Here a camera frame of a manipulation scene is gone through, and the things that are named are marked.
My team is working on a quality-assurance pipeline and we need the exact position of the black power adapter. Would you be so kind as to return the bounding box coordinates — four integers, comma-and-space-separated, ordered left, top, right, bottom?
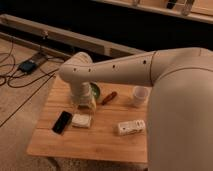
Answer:
18, 53, 47, 74

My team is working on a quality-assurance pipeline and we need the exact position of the translucent plastic cup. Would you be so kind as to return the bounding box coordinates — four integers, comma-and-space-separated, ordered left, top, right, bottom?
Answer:
132, 86, 149, 107

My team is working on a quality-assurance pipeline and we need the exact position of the black smartphone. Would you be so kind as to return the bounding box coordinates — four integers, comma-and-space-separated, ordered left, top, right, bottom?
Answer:
52, 111, 73, 134

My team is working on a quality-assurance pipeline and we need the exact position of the green ceramic bowl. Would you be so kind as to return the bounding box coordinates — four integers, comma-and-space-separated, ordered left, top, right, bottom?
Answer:
91, 83, 101, 99

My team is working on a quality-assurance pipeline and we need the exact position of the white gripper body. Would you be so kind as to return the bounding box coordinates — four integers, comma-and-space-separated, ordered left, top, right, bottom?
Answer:
70, 82, 96, 110

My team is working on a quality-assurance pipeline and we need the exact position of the white sponge block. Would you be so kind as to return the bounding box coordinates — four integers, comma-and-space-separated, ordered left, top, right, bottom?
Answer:
72, 114, 91, 128

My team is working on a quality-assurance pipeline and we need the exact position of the white rectangular box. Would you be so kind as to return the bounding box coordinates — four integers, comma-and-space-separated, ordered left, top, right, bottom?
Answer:
117, 120, 145, 135

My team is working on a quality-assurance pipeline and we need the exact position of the red handled tool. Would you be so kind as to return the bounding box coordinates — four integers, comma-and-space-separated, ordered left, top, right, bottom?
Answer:
101, 91, 117, 105

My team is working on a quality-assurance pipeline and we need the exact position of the black floor cable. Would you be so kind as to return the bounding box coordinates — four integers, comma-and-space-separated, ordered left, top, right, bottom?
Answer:
0, 39, 68, 128

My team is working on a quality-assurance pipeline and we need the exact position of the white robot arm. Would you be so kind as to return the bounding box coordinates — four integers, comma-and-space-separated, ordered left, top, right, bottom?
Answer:
59, 47, 213, 171

